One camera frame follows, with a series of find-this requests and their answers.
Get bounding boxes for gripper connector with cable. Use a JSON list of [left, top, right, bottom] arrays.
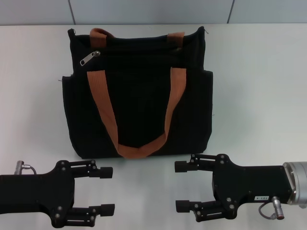
[[258, 195, 287, 220], [14, 161, 37, 175]]

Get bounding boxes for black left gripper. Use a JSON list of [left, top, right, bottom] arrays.
[[0, 160, 116, 229]]

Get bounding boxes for silver zipper pull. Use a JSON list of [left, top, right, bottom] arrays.
[[79, 50, 101, 67]]

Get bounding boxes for right gripper connector with cable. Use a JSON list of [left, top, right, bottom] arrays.
[[258, 195, 287, 220]]

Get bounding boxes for left gripper connector with cable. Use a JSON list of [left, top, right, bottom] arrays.
[[14, 161, 37, 175]]

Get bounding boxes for black bag with brown handles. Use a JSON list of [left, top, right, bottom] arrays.
[[57, 25, 214, 161]]

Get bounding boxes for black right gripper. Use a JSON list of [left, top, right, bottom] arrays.
[[174, 154, 293, 222]]

